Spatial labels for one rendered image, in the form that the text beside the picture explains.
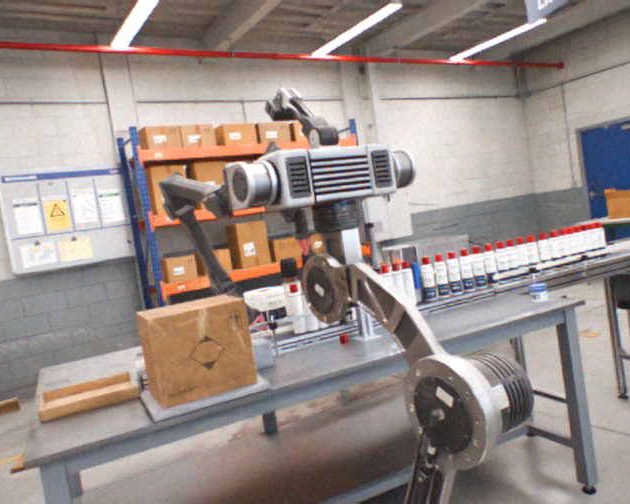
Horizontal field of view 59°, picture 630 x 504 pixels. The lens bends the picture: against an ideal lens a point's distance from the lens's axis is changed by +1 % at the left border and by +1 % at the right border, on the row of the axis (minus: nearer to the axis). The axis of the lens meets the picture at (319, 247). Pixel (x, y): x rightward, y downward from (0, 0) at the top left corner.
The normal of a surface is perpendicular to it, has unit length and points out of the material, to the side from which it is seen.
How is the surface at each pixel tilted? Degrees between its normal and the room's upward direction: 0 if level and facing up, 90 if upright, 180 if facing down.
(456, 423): 90
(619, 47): 90
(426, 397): 90
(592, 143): 90
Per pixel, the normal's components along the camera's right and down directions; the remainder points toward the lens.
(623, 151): -0.83, 0.15
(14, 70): 0.54, -0.04
